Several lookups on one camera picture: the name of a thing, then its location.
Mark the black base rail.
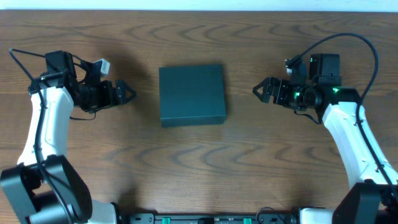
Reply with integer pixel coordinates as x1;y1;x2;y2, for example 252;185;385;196
118;212;300;224

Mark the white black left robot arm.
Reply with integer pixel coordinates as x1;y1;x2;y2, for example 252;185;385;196
1;50;136;223

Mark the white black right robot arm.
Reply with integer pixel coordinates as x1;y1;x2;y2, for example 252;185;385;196
252;54;397;223

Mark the black container box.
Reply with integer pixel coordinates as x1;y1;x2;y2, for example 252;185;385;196
159;64;227;128

